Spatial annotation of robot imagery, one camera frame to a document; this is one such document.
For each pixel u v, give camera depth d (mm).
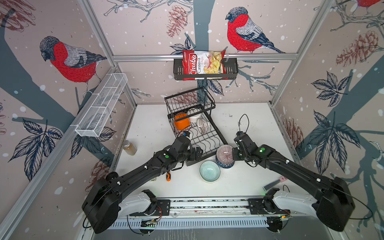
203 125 951
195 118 1031
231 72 928
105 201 393
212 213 725
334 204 389
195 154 714
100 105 778
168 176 828
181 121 815
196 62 875
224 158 858
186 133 729
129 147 875
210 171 819
